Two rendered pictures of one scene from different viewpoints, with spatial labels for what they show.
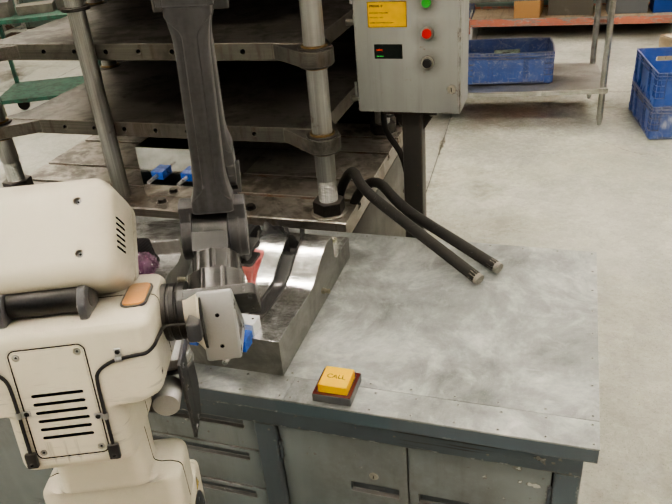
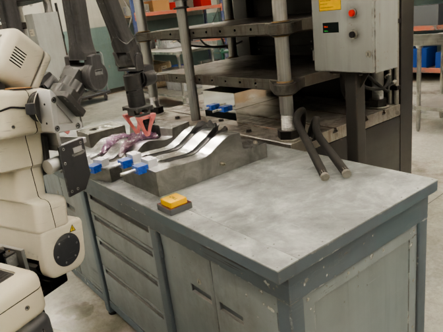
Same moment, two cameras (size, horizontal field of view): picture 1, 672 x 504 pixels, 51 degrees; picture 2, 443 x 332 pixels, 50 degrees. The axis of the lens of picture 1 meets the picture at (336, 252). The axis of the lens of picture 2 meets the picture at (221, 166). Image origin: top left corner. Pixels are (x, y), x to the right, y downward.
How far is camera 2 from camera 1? 0.95 m
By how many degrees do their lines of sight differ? 33
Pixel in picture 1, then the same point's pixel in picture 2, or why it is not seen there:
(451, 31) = (367, 10)
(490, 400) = (247, 232)
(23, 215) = not seen: outside the picture
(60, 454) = not seen: outside the picture
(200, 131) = (67, 10)
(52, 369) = not seen: outside the picture
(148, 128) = (209, 79)
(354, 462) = (190, 268)
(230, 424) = (145, 229)
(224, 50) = (242, 29)
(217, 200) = (77, 52)
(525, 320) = (328, 202)
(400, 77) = (337, 45)
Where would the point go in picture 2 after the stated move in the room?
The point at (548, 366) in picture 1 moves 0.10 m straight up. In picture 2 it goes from (308, 226) to (306, 191)
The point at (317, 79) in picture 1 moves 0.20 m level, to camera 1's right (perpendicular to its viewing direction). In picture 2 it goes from (279, 43) to (325, 40)
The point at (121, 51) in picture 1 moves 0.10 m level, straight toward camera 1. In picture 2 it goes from (199, 32) to (193, 33)
